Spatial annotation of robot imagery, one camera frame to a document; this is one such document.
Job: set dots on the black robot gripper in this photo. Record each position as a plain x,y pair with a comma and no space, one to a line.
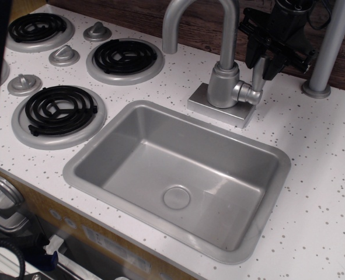
282,33

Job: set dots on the grey faucet lever handle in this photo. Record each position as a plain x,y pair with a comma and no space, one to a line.
258,80

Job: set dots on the grey vertical support pole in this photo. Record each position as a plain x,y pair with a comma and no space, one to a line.
317,87

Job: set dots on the grey toy faucet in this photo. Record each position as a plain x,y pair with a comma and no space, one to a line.
226,98

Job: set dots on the back right black burner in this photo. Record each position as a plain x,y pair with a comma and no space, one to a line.
123,62

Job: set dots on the grey toy sink basin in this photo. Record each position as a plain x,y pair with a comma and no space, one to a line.
209,188

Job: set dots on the grey stove knob back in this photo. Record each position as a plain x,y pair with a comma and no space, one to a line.
96,33

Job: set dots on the grey stove knob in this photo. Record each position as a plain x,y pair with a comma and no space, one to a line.
24,85
96,33
64,56

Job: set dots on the grey stove knob middle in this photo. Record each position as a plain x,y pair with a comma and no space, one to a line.
64,56

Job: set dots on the front right black burner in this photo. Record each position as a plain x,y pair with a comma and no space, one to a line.
58,117

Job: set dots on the back left black burner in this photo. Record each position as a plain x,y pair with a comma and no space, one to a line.
37,32

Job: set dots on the grey stove knob front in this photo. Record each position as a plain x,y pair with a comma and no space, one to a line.
24,85

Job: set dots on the left edge black burner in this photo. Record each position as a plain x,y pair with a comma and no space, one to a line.
4,72

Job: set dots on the grey oven dial knob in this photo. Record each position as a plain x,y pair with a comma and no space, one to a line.
10,198

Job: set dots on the grey oven door handle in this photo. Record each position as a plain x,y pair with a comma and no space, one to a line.
14,225

